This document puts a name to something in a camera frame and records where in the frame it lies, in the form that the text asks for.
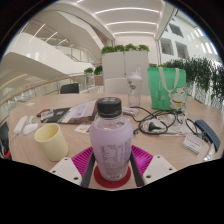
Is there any red and black phone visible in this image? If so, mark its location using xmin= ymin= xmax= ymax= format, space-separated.
xmin=35 ymin=108 xmax=51 ymax=118

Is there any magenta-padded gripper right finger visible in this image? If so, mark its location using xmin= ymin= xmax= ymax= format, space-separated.
xmin=129 ymin=144 xmax=178 ymax=188

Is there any white computer mouse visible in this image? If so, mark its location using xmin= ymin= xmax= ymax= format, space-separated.
xmin=22 ymin=122 xmax=39 ymax=136

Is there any flat round red coaster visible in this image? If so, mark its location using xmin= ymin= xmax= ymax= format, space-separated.
xmin=93 ymin=164 xmax=132 ymax=189

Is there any black notebook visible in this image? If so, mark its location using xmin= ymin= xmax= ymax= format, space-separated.
xmin=46 ymin=107 xmax=72 ymax=124

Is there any wood-topped glass railing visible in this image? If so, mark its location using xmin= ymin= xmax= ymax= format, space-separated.
xmin=0 ymin=73 xmax=101 ymax=111

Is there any group of ceiling light strips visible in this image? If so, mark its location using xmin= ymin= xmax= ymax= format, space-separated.
xmin=76 ymin=0 xmax=164 ymax=38

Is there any colourful sticker sheet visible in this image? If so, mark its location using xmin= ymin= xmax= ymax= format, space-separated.
xmin=73 ymin=122 xmax=92 ymax=135

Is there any cream yellow mug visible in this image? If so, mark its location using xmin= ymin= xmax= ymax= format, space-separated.
xmin=34 ymin=122 xmax=69 ymax=163

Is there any row of green potted trees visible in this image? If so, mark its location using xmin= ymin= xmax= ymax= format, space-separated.
xmin=159 ymin=57 xmax=224 ymax=113

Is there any white card pack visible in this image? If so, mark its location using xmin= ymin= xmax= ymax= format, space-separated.
xmin=40 ymin=110 xmax=54 ymax=121

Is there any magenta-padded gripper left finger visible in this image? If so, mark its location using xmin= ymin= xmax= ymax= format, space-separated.
xmin=49 ymin=146 xmax=98 ymax=189

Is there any white cabinet topped with plants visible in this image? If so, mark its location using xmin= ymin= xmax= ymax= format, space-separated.
xmin=101 ymin=43 xmax=151 ymax=96

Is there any printed booklet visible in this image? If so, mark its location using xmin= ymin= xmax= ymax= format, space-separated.
xmin=61 ymin=99 xmax=98 ymax=125

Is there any green tote bag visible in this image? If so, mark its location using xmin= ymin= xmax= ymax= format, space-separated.
xmin=147 ymin=66 xmax=188 ymax=112

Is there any purple drink bottle black cap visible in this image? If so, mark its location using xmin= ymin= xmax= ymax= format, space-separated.
xmin=88 ymin=96 xmax=134 ymax=183

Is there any white packet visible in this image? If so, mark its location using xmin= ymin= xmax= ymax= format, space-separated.
xmin=182 ymin=133 xmax=205 ymax=155

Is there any brown planter with green plant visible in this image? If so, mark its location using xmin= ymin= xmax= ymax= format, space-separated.
xmin=83 ymin=65 xmax=104 ymax=86

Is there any white chair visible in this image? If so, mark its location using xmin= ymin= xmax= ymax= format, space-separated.
xmin=103 ymin=77 xmax=129 ymax=95

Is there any black and red chair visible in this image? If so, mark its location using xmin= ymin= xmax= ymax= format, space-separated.
xmin=0 ymin=121 xmax=13 ymax=160

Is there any black cable bundle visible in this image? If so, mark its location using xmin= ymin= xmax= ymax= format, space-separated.
xmin=123 ymin=105 xmax=201 ymax=136

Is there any white power strip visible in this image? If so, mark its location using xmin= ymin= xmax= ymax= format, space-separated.
xmin=13 ymin=115 xmax=29 ymax=136

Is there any small white charger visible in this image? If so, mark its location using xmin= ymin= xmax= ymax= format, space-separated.
xmin=28 ymin=115 xmax=38 ymax=126

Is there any clear shaker bottle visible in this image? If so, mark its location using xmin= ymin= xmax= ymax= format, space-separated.
xmin=126 ymin=68 xmax=143 ymax=108

